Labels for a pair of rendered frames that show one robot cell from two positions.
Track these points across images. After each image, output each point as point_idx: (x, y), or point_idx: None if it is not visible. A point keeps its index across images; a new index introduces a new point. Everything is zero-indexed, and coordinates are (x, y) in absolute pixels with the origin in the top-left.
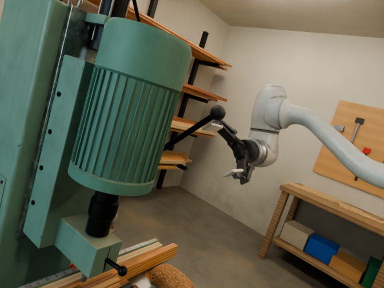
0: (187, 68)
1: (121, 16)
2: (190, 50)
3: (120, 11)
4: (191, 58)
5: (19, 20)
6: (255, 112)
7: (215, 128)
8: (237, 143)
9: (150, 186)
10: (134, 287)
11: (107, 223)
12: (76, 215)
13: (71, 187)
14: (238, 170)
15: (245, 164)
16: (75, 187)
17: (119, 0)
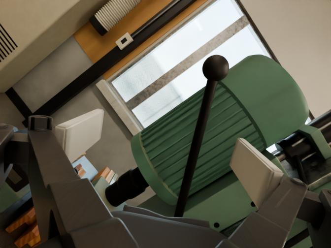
0: (245, 67)
1: (315, 123)
2: (259, 55)
3: (317, 120)
4: (259, 61)
5: None
6: None
7: (249, 164)
8: (227, 238)
9: (136, 139)
10: (31, 212)
11: (116, 180)
12: None
13: (157, 200)
14: (82, 115)
15: (49, 166)
16: (157, 203)
17: (323, 115)
